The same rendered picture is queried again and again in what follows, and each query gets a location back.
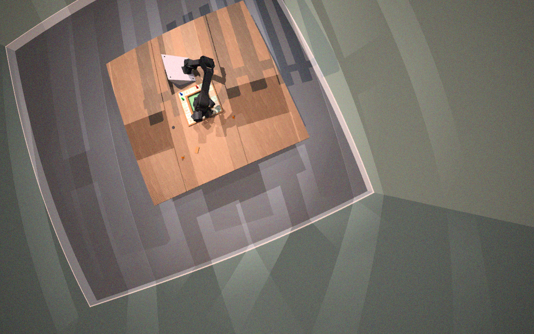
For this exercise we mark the wooden board game with central tray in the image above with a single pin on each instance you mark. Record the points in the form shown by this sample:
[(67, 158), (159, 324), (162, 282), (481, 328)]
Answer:
[(194, 92)]

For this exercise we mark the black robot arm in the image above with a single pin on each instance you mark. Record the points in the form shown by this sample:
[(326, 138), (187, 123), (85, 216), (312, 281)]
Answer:
[(201, 102)]

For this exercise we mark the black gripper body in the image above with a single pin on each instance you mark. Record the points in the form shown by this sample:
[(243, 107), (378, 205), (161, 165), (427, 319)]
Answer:
[(211, 104)]

